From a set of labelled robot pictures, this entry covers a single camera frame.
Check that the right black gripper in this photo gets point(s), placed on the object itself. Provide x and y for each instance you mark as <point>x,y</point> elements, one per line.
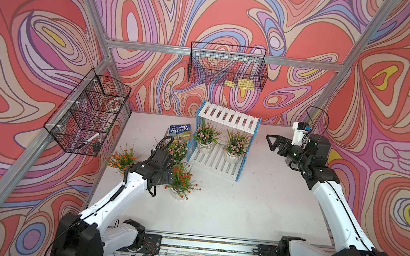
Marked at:
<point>286,143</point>

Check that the pink flower potted plant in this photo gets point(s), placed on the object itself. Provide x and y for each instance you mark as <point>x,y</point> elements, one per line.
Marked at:
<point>206,137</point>
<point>237,146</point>
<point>178,150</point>

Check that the blue white wooden rack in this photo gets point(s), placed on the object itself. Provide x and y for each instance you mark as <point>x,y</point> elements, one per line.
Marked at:
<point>215,156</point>

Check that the red flower potted plant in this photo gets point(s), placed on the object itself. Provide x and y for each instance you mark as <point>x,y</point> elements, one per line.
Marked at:
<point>183,182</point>

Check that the orange flower potted plant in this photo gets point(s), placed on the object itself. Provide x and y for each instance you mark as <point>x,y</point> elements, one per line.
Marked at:
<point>122,159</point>

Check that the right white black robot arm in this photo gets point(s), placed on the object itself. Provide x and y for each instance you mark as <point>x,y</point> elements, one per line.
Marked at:
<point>307,153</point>

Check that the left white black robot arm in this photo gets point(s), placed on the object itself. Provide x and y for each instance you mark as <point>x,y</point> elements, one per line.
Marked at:
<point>87,233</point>

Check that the yellow sponge in basket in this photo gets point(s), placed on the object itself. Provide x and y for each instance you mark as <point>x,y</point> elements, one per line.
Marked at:
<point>246,84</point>

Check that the small yellow block in basket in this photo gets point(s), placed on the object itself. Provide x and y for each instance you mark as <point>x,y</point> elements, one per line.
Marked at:
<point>229,84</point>

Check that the blue treehouse book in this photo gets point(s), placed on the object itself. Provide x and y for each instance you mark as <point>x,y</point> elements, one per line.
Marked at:
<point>180,132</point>

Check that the white marker in basket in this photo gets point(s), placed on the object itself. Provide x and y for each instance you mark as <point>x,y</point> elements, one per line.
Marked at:
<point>96,135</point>

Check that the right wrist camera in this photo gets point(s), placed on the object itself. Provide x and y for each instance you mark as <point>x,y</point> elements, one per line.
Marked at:
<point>300,130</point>

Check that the black wire basket back wall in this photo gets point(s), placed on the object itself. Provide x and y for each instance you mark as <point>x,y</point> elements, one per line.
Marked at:
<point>213,63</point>

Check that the black wire basket wall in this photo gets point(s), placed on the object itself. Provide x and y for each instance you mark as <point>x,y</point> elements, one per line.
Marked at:
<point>213,63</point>
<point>92,107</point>

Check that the aluminium front rail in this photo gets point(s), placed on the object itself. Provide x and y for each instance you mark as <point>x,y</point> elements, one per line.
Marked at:
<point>176,245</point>

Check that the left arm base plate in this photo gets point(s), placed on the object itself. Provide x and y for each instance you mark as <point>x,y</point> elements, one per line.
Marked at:
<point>151,245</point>

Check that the black wire basket left wall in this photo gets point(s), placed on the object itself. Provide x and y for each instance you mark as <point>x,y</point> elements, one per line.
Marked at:
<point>92,107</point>

